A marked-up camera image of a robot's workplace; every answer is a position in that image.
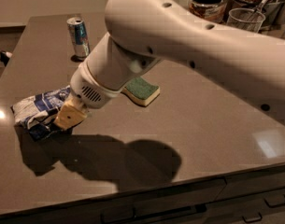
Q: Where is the glass jar black lid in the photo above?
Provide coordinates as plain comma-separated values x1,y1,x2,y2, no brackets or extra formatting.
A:
189,0,226,23

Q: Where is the black drawer handle lower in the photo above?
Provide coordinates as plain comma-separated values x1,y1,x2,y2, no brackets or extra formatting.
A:
242,213,263,224

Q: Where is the dark object at left edge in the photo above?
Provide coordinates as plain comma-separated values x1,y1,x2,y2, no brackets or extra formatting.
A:
0,50,12,66

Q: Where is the blue white chip bag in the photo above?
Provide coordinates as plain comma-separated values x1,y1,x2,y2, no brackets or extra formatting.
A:
11,86,70,141

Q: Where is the black drawer handle right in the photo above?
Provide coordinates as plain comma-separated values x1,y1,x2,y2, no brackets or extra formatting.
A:
264,194,285,208

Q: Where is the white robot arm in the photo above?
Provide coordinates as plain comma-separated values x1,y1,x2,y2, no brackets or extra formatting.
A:
55,0,285,130

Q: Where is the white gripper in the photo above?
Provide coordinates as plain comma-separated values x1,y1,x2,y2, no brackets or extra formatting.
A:
54,63,121,130

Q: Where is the green yellow sponge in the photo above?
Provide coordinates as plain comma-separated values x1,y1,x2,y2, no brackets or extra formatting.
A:
121,77,160,107

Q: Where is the silver blue drink can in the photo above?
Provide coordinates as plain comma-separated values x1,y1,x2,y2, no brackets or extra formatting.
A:
66,17,90,61

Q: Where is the black drawer handle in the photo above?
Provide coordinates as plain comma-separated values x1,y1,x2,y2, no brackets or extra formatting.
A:
264,194,285,208
242,213,263,224

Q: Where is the metal whisk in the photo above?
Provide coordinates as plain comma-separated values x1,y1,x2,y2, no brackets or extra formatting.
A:
246,0,269,23

